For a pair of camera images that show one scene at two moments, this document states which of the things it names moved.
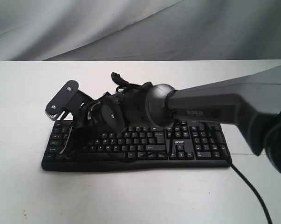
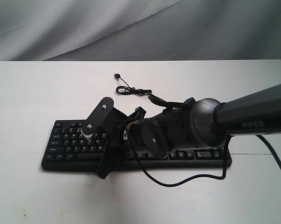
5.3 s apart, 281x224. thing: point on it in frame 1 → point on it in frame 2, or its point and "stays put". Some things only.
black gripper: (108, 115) → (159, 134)
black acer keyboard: (181, 145) stays put
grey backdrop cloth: (89, 30) stays put
